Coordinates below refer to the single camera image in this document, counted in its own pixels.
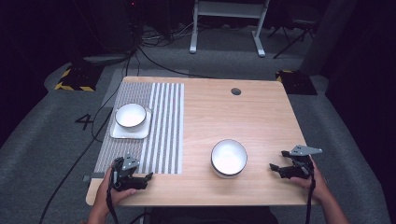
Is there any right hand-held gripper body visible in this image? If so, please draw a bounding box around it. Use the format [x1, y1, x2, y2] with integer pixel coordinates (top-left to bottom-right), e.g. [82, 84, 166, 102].
[280, 144, 323, 180]

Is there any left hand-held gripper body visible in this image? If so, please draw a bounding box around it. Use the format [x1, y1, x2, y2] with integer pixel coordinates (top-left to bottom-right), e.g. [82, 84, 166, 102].
[110, 152, 149, 191]

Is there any white bowl with dark rim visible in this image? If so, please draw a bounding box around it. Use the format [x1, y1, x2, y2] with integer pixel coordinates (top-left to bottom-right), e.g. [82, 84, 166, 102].
[210, 138, 249, 179]
[114, 103, 148, 132]

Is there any person's left hand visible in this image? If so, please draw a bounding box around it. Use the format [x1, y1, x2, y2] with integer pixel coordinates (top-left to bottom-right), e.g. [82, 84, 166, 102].
[93, 166, 138, 217]

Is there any person's right hand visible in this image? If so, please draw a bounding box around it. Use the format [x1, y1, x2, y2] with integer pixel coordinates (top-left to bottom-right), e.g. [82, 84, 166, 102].
[289, 158, 332, 203]

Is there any white square plate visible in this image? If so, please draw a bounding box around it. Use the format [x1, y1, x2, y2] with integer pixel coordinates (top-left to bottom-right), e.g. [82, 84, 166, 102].
[108, 106, 153, 140]

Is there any brown white striped placemat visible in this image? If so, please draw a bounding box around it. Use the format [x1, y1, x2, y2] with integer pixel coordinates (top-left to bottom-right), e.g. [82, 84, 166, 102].
[93, 81, 186, 175]

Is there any yellow black striped stand base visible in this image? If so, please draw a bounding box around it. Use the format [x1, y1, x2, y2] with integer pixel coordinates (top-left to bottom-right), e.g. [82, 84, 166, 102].
[53, 63, 105, 93]
[275, 69, 318, 96]

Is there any person's dark clothing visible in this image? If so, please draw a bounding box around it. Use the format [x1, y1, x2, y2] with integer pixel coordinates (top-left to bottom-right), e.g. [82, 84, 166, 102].
[146, 206, 279, 224]

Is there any black tripod stand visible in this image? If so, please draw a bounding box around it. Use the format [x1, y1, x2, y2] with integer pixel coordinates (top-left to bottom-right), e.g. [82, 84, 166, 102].
[266, 17, 316, 60]

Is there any grey pillar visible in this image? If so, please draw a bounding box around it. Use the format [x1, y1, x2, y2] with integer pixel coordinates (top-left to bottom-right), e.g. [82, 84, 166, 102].
[299, 0, 360, 77]

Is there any left hand-held gripper cable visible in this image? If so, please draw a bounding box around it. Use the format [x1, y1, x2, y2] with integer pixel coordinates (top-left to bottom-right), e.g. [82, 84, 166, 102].
[106, 186, 120, 224]

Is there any hand-held gripper cable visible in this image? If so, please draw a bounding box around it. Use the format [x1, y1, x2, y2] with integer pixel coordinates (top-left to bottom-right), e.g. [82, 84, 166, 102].
[304, 174, 317, 224]
[106, 186, 120, 224]

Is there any right hand-held gripper cable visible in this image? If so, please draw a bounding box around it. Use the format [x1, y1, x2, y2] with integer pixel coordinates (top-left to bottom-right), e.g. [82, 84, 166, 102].
[304, 174, 317, 224]

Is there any long black floor cable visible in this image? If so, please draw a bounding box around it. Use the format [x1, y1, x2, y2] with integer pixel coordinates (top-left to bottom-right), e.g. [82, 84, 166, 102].
[38, 54, 134, 224]

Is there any white desk frame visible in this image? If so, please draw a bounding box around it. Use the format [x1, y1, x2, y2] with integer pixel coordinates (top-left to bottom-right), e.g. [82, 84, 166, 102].
[189, 0, 272, 58]

